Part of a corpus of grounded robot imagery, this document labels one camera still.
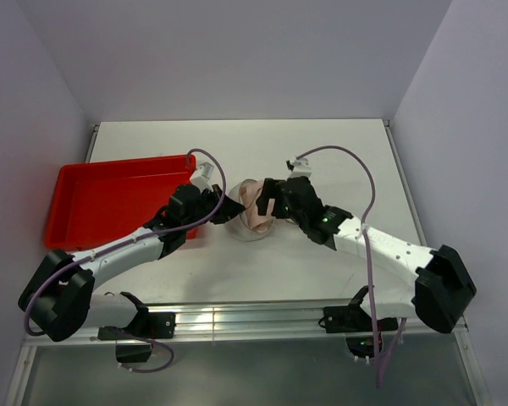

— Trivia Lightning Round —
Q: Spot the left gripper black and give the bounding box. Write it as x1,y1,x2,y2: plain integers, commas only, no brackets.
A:
183,184,245,232

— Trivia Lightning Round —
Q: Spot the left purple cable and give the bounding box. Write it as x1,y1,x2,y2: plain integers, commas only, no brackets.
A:
22,147,227,337

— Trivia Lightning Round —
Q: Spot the aluminium frame rail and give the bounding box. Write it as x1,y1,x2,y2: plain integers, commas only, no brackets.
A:
23,297,469,348

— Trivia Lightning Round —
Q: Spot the red plastic tray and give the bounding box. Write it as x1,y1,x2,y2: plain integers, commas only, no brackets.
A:
44,155,196,251

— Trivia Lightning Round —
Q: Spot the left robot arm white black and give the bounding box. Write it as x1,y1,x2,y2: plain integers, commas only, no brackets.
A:
18,184,245,342

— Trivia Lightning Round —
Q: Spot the pink bra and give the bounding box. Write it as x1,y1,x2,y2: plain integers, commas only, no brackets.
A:
238,178,279,235

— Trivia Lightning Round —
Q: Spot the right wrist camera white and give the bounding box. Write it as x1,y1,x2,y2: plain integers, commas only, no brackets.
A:
286,157,312,179

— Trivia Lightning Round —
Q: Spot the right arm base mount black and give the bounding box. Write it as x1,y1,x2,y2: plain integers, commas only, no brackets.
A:
318,304,383,359

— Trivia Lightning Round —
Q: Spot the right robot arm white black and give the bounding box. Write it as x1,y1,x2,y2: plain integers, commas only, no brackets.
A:
257,177,477,333

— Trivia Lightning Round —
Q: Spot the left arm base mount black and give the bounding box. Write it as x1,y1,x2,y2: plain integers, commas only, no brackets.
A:
97,312,175,369

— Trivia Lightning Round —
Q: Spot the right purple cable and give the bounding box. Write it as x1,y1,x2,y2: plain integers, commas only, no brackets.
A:
295,145,407,388

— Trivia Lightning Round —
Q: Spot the purple cable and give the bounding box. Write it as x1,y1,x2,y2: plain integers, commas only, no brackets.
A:
22,147,227,337
295,145,407,388

